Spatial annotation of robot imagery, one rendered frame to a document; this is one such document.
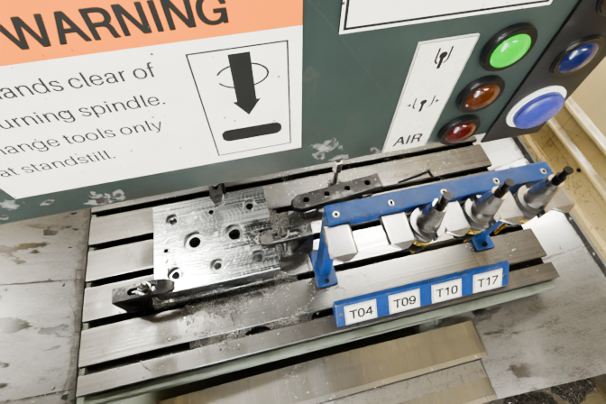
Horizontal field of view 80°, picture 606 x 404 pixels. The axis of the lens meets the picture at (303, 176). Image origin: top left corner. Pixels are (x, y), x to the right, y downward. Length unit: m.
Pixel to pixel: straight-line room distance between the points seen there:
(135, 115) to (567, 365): 1.22
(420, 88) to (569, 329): 1.12
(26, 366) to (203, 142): 1.23
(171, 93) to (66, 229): 1.36
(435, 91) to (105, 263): 0.99
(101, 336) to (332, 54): 0.95
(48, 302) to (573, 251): 1.58
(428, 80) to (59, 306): 1.32
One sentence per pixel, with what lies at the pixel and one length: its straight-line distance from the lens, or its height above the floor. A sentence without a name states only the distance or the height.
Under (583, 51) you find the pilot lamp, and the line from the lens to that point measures 0.25.
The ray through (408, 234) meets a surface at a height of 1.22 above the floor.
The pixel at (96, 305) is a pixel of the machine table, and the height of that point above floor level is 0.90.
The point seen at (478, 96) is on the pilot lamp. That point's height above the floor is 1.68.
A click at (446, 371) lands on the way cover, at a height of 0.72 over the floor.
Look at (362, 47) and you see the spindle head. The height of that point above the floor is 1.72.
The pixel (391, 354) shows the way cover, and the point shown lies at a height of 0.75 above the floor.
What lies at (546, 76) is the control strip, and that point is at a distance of 0.25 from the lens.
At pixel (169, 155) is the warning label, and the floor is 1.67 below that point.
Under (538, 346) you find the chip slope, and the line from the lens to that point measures 1.27.
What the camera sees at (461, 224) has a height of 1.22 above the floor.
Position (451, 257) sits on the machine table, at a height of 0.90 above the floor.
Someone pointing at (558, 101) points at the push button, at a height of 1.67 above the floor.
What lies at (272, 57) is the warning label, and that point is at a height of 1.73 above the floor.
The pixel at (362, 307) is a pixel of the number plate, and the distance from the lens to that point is 0.91.
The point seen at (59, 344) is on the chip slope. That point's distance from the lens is 1.38.
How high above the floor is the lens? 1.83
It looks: 58 degrees down
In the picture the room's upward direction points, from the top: 1 degrees clockwise
